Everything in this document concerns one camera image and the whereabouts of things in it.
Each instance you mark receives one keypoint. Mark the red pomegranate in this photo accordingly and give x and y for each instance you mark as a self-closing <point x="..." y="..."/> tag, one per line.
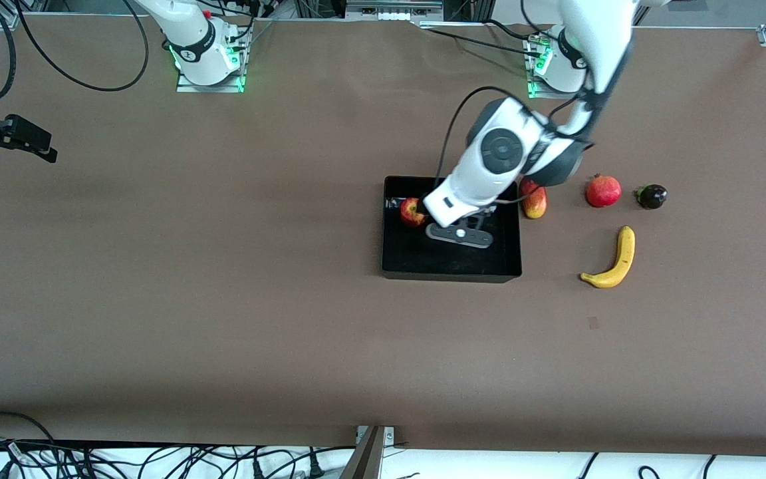
<point x="603" y="191"/>

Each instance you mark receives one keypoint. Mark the grey device with ports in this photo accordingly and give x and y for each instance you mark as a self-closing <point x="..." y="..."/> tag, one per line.
<point x="393" y="8"/>

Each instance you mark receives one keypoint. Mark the black plastic box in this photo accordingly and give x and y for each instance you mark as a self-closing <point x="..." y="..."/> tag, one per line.
<point x="423" y="259"/>

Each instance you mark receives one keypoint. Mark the grey camera post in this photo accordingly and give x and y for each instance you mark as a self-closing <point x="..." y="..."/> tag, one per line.
<point x="364" y="466"/>

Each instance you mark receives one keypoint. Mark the yellow banana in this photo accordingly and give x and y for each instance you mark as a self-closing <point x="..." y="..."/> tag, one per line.
<point x="624" y="253"/>

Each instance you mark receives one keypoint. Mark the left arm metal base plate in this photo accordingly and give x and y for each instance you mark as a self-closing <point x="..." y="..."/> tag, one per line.
<point x="542" y="95"/>

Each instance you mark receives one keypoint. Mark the dark purple mangosteen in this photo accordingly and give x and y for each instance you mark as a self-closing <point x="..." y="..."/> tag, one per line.
<point x="652" y="197"/>

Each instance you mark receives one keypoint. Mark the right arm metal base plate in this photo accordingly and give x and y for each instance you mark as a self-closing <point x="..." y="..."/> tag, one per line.
<point x="187" y="86"/>

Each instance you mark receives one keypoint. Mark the metal post bracket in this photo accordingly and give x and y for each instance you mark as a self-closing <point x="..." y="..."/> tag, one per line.
<point x="389" y="436"/>

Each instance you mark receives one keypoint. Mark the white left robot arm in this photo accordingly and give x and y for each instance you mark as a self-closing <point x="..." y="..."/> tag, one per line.
<point x="476" y="179"/>

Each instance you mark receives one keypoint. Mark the red apple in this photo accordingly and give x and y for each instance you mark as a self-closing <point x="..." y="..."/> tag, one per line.
<point x="411" y="213"/>

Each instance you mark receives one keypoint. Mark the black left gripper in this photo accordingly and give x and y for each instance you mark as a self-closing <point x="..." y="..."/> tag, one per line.
<point x="472" y="222"/>

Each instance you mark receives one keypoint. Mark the red yellow mango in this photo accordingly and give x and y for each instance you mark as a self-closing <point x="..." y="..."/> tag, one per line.
<point x="534" y="205"/>

